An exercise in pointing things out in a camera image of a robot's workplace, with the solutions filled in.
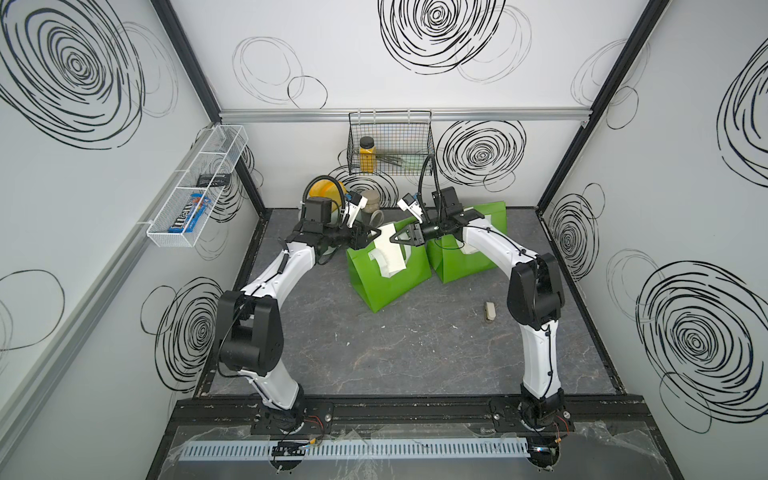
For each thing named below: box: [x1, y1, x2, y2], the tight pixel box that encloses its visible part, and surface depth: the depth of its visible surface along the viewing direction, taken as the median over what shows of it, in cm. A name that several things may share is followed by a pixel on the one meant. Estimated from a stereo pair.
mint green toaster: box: [298, 204, 313, 226], surface depth 70 cm
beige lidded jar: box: [361, 190, 381, 213], surface depth 121 cm
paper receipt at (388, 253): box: [368, 223, 406, 278], surface depth 86 cm
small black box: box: [196, 173, 231, 187], surface depth 80 cm
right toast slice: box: [309, 179, 346, 212], surface depth 74 cm
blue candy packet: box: [168, 193, 212, 233], surface depth 72 cm
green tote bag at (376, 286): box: [346, 220, 432, 313], surface depth 86 cm
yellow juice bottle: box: [359, 136, 376, 173], surface depth 87 cm
